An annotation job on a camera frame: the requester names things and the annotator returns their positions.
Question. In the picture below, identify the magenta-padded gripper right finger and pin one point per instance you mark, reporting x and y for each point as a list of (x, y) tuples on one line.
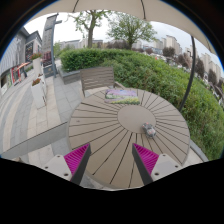
[(148, 160)]

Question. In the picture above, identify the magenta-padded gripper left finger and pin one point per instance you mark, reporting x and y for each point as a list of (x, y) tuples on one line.
[(76, 160)]

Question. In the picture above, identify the transparent grey computer mouse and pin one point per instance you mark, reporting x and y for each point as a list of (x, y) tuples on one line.
[(149, 130)]

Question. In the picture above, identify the flower print mouse pad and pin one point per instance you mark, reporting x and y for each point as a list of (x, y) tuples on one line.
[(121, 96)]

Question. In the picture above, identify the white planter with flowers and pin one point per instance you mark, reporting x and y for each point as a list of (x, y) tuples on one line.
[(38, 91), (37, 64)]

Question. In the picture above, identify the brown slatted chair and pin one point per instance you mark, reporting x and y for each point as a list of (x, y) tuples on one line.
[(97, 78)]

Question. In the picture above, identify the dark curved parasol pole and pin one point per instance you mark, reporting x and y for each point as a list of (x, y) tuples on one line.
[(189, 76)]

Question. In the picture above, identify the distant apartment buildings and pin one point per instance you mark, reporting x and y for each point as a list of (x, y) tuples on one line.
[(170, 42)]

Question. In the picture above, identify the grey shopfront building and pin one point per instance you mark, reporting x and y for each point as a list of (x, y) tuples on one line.
[(15, 56)]

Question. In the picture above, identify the dark tall sign pillar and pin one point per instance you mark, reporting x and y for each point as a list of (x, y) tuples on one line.
[(48, 36)]

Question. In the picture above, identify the tall thin-crowned tree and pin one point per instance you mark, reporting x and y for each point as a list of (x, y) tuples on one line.
[(90, 28)]

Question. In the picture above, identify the round bushy green tree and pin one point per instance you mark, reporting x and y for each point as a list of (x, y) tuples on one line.
[(130, 28)]

